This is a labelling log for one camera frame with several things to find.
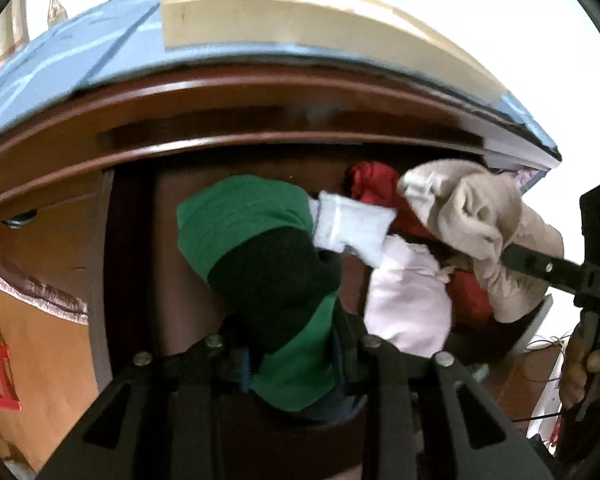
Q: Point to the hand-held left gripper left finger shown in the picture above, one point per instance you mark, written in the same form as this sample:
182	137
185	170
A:
240	367

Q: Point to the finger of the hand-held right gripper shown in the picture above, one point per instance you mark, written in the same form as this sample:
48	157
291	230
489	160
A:
535	262

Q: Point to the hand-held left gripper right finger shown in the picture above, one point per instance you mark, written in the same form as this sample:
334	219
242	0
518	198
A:
380	375

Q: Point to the beige lace underwear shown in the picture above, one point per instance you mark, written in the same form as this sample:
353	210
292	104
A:
475	220

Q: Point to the pink sock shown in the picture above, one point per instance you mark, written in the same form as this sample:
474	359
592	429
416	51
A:
405	305

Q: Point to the small red underwear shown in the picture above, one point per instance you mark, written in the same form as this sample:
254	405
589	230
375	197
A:
467	295

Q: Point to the green and black underwear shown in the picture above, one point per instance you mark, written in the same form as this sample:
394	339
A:
240	220

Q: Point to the shallow cardboard tray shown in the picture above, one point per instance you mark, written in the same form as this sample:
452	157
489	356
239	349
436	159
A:
280	20

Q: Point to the small side drawer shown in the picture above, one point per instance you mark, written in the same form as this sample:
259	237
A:
55	220

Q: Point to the person's right hand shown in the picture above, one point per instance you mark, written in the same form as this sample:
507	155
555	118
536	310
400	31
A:
572	375

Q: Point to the pink patterned cloth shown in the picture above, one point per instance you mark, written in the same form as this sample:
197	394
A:
530	180
40	300

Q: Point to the red plastic stool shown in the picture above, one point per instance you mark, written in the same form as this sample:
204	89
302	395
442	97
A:
0	400

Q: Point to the dark wooden desk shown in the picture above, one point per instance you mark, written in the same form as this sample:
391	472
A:
180	105

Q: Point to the blue checked tablecloth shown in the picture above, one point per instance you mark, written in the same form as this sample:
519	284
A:
80	55

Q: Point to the beige patterned curtain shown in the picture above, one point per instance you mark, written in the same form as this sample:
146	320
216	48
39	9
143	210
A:
0	45

